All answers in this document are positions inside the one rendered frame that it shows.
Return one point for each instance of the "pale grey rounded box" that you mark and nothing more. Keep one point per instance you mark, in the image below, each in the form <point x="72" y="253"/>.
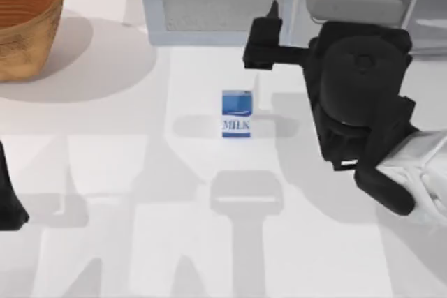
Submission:
<point x="354" y="6"/>

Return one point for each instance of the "blue and white milk carton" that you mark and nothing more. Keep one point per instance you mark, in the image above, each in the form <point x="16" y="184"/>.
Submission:
<point x="236" y="116"/>

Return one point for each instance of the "woven brown basket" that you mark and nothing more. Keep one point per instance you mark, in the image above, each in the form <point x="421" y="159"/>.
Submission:
<point x="24" y="33"/>

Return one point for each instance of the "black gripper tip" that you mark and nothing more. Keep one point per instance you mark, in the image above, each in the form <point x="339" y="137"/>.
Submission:
<point x="9" y="203"/>

